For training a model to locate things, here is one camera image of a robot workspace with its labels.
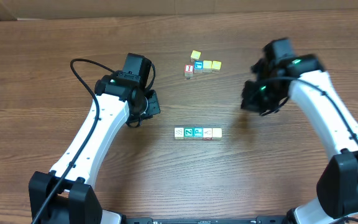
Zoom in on yellow letter K block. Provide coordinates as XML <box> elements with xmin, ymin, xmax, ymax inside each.
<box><xmin>212</xmin><ymin>128</ymin><xmax>223</xmax><ymax>140</ymax></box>

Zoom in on white ice cream block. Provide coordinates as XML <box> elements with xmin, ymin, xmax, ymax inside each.
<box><xmin>203</xmin><ymin>128</ymin><xmax>213</xmax><ymax>140</ymax></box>

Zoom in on white sketch block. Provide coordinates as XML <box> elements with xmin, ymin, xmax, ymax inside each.
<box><xmin>174</xmin><ymin>128</ymin><xmax>185</xmax><ymax>140</ymax></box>

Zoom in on blue letter P block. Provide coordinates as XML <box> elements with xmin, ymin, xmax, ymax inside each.
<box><xmin>193</xmin><ymin>128</ymin><xmax>203</xmax><ymax>139</ymax></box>

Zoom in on green letter Z block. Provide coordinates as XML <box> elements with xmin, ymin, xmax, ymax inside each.
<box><xmin>184</xmin><ymin>128</ymin><xmax>195</xmax><ymax>139</ymax></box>

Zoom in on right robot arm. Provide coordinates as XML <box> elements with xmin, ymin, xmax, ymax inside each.
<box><xmin>241</xmin><ymin>38</ymin><xmax>358</xmax><ymax>223</ymax></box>

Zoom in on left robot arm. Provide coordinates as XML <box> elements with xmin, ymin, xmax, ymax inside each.
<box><xmin>29</xmin><ymin>53</ymin><xmax>160</xmax><ymax>224</ymax></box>

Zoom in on red letter I block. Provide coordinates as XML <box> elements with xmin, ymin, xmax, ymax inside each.
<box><xmin>184</xmin><ymin>65</ymin><xmax>194</xmax><ymax>77</ymax></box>

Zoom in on yellow block row end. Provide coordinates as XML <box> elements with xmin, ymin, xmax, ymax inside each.
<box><xmin>211</xmin><ymin>60</ymin><xmax>222</xmax><ymax>73</ymax></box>

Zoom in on yellow block far top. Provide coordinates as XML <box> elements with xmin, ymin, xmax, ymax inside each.
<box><xmin>190</xmin><ymin>50</ymin><xmax>201</xmax><ymax>62</ymax></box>

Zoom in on blue letter block in row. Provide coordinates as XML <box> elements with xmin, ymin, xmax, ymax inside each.
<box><xmin>194</xmin><ymin>61</ymin><xmax>203</xmax><ymax>73</ymax></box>

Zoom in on yellow block in row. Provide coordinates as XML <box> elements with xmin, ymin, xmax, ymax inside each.
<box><xmin>203</xmin><ymin>60</ymin><xmax>213</xmax><ymax>73</ymax></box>

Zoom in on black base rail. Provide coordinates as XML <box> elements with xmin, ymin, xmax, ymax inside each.
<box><xmin>121</xmin><ymin>215</ymin><xmax>294</xmax><ymax>224</ymax></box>

